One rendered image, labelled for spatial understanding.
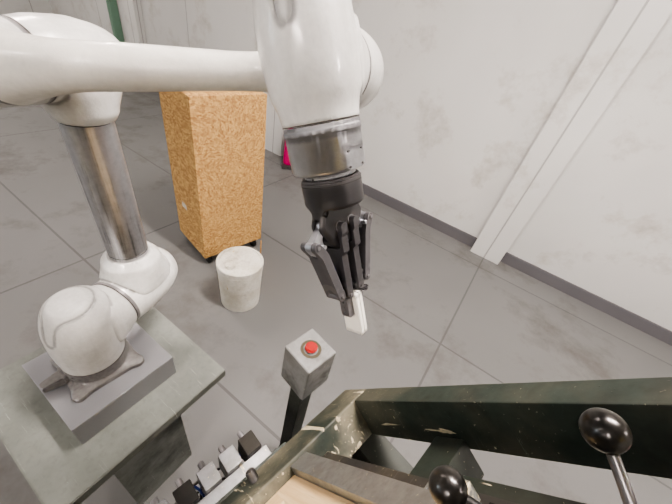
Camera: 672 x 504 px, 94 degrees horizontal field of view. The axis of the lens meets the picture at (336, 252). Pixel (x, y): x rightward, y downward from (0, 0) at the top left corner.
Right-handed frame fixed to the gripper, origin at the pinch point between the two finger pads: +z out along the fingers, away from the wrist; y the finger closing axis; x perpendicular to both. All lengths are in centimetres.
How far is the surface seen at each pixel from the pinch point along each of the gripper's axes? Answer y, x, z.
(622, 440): -2.7, -30.0, 2.8
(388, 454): 19, 12, 67
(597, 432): -2.9, -28.3, 2.7
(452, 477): -10.4, -18.1, 7.8
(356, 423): 15, 19, 54
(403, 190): 289, 146, 64
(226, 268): 57, 149, 49
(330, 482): -6.8, 7.8, 38.9
